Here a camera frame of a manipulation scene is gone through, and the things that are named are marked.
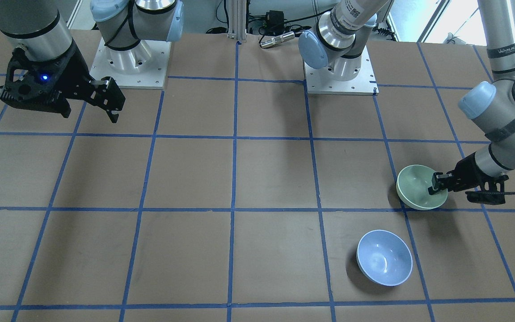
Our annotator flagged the aluminium frame post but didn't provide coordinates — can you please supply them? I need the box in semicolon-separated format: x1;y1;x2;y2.
224;0;250;44

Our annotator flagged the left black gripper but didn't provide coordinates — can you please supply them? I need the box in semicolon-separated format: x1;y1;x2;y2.
428;154;492;195

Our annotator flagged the silver metal cylinder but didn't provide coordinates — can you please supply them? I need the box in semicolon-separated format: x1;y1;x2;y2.
259;31;295;49

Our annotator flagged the green bowl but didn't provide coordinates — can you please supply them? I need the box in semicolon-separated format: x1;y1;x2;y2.
395;165;449;211

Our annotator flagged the blue bowl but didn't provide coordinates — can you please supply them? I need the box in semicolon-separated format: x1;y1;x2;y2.
356;229;413;287

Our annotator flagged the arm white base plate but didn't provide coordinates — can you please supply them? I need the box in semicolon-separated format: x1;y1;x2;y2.
90;39;173;90
303;47;380;96

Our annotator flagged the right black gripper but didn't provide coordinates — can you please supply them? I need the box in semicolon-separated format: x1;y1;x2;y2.
52;40;126;123

